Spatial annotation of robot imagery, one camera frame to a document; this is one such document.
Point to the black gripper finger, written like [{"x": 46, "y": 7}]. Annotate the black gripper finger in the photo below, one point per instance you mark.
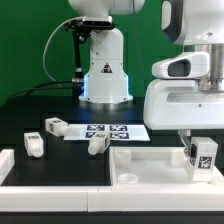
[{"x": 184, "y": 137}]

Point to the white obstacle fence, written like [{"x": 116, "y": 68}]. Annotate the white obstacle fence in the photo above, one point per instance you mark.
[{"x": 120, "y": 197}]

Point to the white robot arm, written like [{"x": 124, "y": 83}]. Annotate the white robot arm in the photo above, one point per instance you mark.
[{"x": 196, "y": 25}]

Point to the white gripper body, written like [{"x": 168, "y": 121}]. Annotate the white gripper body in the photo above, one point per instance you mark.
[{"x": 174, "y": 101}]

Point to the white fiducial tag sheet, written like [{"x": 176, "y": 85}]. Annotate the white fiducial tag sheet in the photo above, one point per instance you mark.
[{"x": 118, "y": 132}]

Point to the white square table top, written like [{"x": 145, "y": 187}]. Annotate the white square table top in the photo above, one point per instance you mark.
[{"x": 149, "y": 165}]

